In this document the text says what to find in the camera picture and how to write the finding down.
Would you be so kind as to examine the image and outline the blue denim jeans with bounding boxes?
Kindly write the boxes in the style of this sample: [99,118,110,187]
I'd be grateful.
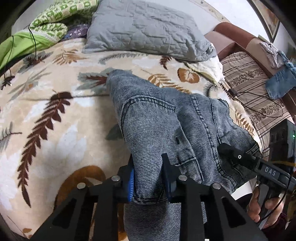
[106,69,261,240]

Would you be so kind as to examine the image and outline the beige leaf pattern blanket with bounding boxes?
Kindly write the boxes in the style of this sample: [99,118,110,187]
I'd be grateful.
[1,39,262,240]

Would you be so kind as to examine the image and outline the brown striped pillow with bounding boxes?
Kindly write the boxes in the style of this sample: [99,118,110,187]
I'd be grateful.
[221,52,292,160]

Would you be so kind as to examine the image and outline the person's right hand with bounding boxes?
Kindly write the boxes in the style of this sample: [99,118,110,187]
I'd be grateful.
[247,186,285,230]

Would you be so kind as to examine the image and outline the grey quilted pillow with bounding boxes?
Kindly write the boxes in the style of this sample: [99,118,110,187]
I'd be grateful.
[83,1,217,62]

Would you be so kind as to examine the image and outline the brown headboard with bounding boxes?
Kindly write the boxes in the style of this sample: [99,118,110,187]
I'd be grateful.
[204,22,296,117]

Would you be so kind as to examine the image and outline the blue denim garment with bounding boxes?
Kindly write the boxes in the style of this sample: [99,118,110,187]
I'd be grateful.
[259,42,295,100]

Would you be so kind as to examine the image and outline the framed wall picture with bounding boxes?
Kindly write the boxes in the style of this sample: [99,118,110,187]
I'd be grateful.
[247,0,280,43]

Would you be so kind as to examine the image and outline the green patterned cloth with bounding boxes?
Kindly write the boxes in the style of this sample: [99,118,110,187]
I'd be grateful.
[1,1,99,69]

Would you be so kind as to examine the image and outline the black thin cable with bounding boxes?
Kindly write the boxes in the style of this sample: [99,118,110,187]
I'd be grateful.
[0,22,39,90]

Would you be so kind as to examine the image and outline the black charger cable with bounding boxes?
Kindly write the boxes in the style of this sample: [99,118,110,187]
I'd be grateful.
[220,79,286,119]

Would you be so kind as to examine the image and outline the purple plastic bag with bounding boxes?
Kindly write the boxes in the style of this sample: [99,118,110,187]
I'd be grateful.
[61,24,90,41]

